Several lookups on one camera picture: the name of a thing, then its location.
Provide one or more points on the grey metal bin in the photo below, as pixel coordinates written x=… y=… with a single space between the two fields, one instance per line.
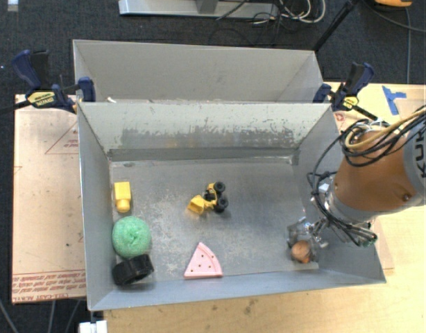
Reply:
x=213 y=141

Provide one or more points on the green mesh scrubber ball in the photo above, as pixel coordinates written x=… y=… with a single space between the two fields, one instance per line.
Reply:
x=130 y=236

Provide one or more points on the yellow toy block with peg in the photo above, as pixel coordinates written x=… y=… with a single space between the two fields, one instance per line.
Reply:
x=122 y=193

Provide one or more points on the brown round ball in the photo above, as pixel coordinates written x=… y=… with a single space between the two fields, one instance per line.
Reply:
x=300 y=251

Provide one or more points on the yellow toy loader black wheels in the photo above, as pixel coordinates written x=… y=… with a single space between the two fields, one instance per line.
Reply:
x=202 y=203

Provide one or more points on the pink wedge with dots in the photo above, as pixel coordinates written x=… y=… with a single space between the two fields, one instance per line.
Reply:
x=203 y=265

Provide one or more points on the brown cardboard board red print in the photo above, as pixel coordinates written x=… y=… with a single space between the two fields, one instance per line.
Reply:
x=46 y=200

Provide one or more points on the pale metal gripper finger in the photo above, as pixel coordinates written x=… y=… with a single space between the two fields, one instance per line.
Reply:
x=293 y=234
x=315 y=250

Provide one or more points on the black toy tyre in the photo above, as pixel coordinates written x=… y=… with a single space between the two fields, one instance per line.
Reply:
x=124 y=272

